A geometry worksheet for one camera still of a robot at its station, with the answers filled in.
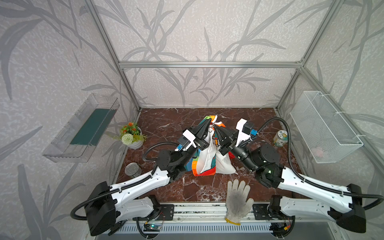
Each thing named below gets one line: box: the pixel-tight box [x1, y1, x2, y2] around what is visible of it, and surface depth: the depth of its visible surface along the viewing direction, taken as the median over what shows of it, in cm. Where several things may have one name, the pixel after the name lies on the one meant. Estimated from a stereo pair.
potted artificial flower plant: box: [114, 122, 148, 150], surface depth 88 cm
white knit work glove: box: [225, 179, 254, 226], surface depth 78 cm
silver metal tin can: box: [125, 162, 142, 178], surface depth 84 cm
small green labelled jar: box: [273, 130, 288, 147], surface depth 97 cm
